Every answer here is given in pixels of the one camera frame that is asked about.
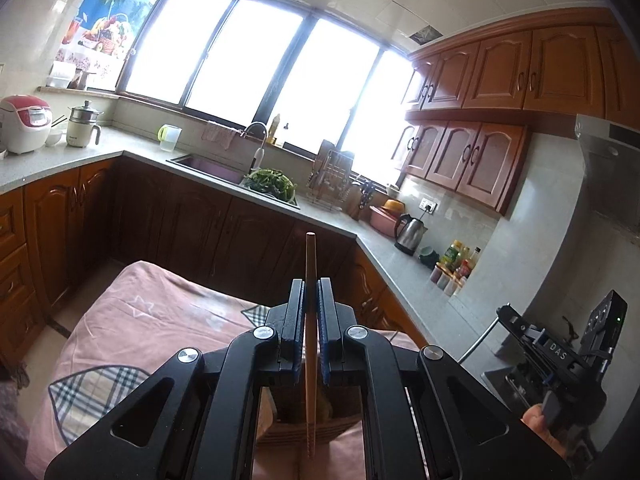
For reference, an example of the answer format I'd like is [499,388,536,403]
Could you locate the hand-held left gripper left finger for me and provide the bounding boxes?
[44,279,307,480]

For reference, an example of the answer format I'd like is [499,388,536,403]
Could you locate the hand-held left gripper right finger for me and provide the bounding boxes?
[316,278,573,480]

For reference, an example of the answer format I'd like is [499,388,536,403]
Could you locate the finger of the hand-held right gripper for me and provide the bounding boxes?
[495,303,541,347]

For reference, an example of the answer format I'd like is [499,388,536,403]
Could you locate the patterned-end wooden chopstick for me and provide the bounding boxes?
[303,231,318,461]

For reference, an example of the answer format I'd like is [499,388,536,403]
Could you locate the wooden utensil holder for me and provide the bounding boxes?
[257,386,365,445]

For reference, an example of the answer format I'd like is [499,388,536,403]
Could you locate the person's right hand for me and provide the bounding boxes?
[520,402,571,461]

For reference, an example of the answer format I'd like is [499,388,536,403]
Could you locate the white spice jar set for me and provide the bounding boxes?
[431,264,467,297]

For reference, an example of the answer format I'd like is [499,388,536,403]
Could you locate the pink plastic basin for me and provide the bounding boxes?
[369,205,401,238]

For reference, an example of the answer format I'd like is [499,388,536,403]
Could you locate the stainless electric kettle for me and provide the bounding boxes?
[394,214,429,256]

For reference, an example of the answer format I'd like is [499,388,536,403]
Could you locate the knife block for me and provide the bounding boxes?
[350,180,375,220]

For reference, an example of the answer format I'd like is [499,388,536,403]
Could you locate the green leafy vegetables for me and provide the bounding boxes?
[245,169,297,202]

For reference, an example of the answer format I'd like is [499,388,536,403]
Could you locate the pink plaid-heart tablecloth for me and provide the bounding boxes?
[22,259,421,480]

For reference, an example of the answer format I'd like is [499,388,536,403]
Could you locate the metal dish rack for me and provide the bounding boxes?
[306,140,357,211]

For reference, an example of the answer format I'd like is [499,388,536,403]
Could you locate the curved metal faucet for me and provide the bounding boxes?
[241,122,269,171]

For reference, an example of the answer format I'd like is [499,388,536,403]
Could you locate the stainless range hood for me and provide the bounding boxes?
[574,114,640,231]

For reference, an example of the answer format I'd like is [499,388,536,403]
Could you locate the kitchen sink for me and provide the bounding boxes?
[166,154,246,185]

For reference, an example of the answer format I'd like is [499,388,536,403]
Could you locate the wooden base cabinets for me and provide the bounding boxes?
[0,155,416,366]

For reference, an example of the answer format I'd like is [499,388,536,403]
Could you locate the pink dish cloth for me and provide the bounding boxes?
[202,121,240,150]

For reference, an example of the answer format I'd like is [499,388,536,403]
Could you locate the clear measuring jug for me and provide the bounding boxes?
[158,124,182,153]

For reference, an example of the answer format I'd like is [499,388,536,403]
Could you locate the large kitchen window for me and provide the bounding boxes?
[120,0,426,191]

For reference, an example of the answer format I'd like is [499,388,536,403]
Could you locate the grey kitchen countertop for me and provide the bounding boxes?
[0,125,471,311]

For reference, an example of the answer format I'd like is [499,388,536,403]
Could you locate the small white electric pot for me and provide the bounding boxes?
[67,101,104,148]

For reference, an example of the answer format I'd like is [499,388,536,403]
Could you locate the white and red rice cooker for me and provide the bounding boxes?
[0,95,53,156]

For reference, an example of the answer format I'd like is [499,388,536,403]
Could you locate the white plastic container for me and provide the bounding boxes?
[46,61,76,88]

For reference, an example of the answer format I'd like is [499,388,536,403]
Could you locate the curved metal handle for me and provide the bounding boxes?
[459,318,501,363]

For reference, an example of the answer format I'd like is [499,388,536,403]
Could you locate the wooden wall cabinet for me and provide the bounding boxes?
[390,110,531,217]
[402,7,640,121]

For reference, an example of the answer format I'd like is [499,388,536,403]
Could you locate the tropical fruit wall poster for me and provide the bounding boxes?
[56,0,171,93]

